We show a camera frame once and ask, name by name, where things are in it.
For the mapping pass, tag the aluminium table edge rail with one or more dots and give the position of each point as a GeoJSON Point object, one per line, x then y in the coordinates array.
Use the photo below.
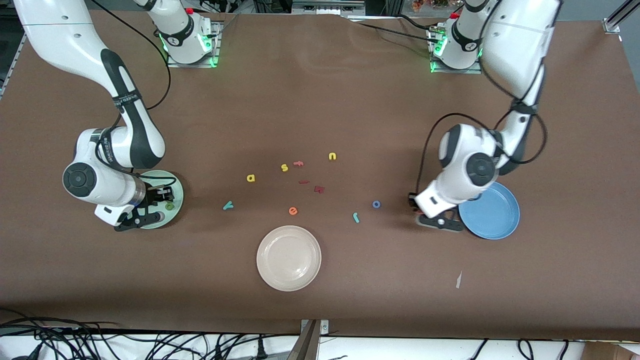
{"type": "Point", "coordinates": [12, 60]}

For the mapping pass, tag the white plate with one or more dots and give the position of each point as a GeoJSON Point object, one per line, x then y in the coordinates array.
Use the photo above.
{"type": "Point", "coordinates": [288, 258]}

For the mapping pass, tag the brown cardboard box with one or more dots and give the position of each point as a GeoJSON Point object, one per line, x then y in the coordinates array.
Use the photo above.
{"type": "Point", "coordinates": [610, 351]}

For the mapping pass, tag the aluminium frame profile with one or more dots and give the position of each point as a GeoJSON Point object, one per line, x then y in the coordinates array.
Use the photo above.
{"type": "Point", "coordinates": [617, 17]}

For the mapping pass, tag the colourful background objects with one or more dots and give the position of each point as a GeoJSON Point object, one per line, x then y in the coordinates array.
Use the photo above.
{"type": "Point", "coordinates": [432, 4]}

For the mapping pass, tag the dark red foam letter k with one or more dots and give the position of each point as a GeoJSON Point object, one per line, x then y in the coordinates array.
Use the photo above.
{"type": "Point", "coordinates": [319, 189]}

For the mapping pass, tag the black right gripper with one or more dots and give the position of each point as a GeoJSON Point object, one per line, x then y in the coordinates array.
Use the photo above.
{"type": "Point", "coordinates": [151, 195]}

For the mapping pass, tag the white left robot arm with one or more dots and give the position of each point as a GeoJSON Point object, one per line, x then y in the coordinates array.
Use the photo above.
{"type": "Point", "coordinates": [520, 40]}

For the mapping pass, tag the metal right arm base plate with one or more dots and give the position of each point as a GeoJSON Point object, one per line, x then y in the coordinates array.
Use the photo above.
{"type": "Point", "coordinates": [175, 63]}

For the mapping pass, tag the white paper scrap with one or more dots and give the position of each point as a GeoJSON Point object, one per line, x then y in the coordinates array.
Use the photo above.
{"type": "Point", "coordinates": [458, 281]}

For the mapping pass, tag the metal table bracket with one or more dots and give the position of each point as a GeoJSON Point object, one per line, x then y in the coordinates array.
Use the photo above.
{"type": "Point", "coordinates": [324, 327]}

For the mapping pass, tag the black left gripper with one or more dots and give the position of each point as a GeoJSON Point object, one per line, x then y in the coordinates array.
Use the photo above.
{"type": "Point", "coordinates": [412, 203]}

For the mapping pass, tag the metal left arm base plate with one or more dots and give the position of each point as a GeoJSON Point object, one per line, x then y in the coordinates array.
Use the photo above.
{"type": "Point", "coordinates": [440, 70]}

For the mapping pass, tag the teal foam letter y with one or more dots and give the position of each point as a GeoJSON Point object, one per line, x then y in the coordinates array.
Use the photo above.
{"type": "Point", "coordinates": [228, 205]}

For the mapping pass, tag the green plate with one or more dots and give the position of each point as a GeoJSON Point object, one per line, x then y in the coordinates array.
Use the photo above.
{"type": "Point", "coordinates": [170, 220]}

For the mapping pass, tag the blue plate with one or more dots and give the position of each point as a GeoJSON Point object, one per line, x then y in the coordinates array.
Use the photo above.
{"type": "Point", "coordinates": [495, 212]}

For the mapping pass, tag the grey power strip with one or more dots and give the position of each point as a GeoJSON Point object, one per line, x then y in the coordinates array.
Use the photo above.
{"type": "Point", "coordinates": [327, 7]}

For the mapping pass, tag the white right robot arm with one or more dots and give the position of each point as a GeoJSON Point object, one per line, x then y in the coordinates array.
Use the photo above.
{"type": "Point", "coordinates": [60, 35]}

